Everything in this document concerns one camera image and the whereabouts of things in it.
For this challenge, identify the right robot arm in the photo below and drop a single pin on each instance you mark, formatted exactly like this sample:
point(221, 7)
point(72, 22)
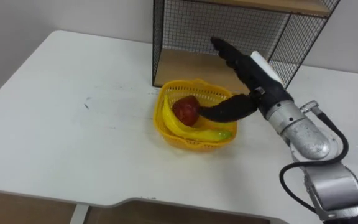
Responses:
point(319, 149)

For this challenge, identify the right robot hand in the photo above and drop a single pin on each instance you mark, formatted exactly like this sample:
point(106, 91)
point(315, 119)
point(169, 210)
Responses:
point(253, 81)

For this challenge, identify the red apple soft toy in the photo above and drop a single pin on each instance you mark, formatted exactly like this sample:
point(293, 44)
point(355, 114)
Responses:
point(185, 110)

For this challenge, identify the yellow plastic basket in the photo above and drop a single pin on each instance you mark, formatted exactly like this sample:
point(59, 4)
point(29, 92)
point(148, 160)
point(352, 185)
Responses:
point(179, 137)

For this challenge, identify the yellow banana soft toy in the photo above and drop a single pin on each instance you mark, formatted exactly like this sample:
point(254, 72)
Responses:
point(194, 133)

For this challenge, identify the white desk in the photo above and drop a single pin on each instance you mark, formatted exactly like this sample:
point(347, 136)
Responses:
point(73, 130)

